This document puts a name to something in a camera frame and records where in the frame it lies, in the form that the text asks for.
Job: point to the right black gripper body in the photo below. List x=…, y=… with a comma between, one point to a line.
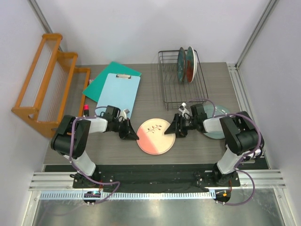
x=186, y=125

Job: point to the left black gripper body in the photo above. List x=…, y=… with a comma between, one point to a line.
x=120, y=127

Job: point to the pink cream plate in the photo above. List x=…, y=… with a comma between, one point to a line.
x=152, y=138

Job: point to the light blue plate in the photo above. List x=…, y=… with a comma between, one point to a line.
x=216, y=113

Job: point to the dark blue glazed plate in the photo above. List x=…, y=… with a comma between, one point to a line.
x=181, y=64

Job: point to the red teal floral plate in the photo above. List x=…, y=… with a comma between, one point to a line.
x=191, y=63

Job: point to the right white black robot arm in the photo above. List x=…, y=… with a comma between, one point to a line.
x=243, y=140

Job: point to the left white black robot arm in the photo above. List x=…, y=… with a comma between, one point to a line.
x=70, y=139

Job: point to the orange wooden rack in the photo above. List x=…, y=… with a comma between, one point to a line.
x=42, y=100

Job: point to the pink marker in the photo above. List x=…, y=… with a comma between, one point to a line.
x=86, y=110

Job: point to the light blue clipboard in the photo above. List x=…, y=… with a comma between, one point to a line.
x=120, y=91

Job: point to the green folder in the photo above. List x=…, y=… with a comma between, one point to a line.
x=94, y=89

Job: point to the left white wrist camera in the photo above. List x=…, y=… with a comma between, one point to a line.
x=124, y=114

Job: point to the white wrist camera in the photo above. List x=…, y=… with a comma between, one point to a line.
x=184, y=111
x=124, y=114

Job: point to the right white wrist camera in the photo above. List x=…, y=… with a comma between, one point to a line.
x=184, y=111

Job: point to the black wire dish rack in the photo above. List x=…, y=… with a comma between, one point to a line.
x=176, y=88

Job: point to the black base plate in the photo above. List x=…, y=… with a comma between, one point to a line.
x=158, y=178

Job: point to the aluminium frame rail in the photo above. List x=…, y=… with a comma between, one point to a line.
x=240, y=91

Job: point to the white slotted cable duct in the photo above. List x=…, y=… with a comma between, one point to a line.
x=94, y=195

